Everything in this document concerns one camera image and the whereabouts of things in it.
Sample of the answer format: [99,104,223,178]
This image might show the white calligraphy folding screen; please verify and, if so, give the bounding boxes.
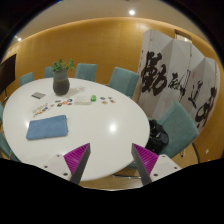
[138,30,220,130]

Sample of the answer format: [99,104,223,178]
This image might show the black wall screen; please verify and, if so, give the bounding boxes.
[0,55,16,94]

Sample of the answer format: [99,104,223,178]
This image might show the teal chair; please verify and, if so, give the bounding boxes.
[19,72,34,86]
[158,102,199,158]
[44,66,53,78]
[75,63,97,82]
[108,67,139,98]

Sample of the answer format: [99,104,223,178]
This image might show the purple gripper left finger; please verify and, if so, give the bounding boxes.
[42,143,90,185]

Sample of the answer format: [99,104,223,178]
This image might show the teal chair far right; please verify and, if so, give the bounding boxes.
[108,67,139,98]

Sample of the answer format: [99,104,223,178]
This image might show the colourful stickers left group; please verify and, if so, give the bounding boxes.
[33,99,73,117]

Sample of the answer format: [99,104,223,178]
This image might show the green small object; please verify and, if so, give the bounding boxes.
[91,95,96,102]

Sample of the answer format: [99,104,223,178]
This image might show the blue folded towel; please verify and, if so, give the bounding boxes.
[26,115,68,140]

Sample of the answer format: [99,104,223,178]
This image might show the colourful stickers right group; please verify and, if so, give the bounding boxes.
[100,97,116,104]

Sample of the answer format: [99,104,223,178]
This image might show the teal chair far left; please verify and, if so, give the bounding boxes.
[44,66,53,78]

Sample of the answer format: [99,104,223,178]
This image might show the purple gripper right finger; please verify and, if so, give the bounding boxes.
[131,144,180,185]

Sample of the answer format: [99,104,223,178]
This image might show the teal chair leftmost far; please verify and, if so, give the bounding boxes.
[19,72,34,86]

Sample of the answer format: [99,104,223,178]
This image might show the green potted plant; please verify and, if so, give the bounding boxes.
[51,59,75,72]

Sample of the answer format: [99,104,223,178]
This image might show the black bag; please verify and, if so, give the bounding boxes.
[146,120,169,154]

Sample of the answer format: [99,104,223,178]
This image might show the teal chair right front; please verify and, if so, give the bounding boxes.
[158,102,199,158]

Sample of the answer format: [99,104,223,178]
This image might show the dark grey plant pot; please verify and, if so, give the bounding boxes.
[53,70,70,96]

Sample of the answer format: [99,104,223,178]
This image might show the grey card on table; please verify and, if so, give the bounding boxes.
[31,92,46,99]

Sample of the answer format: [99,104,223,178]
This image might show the teal chair far middle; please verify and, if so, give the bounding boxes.
[75,63,97,82]

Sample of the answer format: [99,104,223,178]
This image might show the colourful stickers group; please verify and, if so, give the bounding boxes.
[33,99,73,117]
[100,97,116,104]

